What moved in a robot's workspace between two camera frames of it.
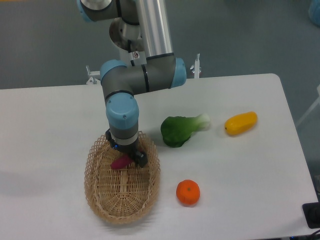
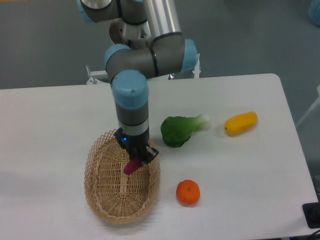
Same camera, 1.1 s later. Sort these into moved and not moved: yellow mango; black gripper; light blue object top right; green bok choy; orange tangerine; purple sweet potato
Moved: black gripper; purple sweet potato
Not moved: light blue object top right; green bok choy; orange tangerine; yellow mango
